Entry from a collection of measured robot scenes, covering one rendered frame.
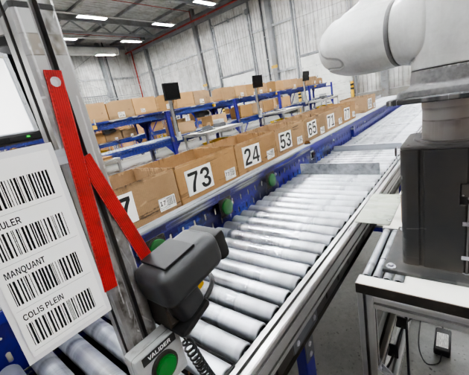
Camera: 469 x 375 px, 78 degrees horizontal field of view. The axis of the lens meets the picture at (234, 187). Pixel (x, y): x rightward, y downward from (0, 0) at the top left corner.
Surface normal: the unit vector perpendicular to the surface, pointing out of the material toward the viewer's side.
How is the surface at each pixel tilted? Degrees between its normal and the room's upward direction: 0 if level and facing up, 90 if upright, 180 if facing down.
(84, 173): 90
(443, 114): 88
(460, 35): 91
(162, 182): 90
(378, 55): 123
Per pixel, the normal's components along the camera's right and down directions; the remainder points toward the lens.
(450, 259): -0.59, 0.33
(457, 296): -0.18, -0.94
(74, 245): 0.77, 0.04
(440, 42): -0.76, 0.32
